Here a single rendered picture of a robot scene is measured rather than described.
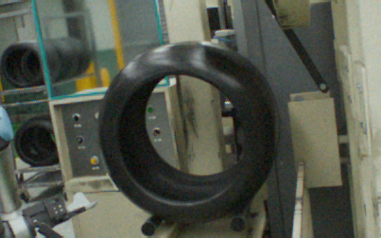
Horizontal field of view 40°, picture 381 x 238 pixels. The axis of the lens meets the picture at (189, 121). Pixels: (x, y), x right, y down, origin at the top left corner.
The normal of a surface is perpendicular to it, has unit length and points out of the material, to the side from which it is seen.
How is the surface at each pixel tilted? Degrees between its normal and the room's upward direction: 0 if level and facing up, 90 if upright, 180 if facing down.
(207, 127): 90
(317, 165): 90
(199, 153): 90
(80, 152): 90
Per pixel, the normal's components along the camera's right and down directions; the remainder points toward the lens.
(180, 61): -0.22, 0.01
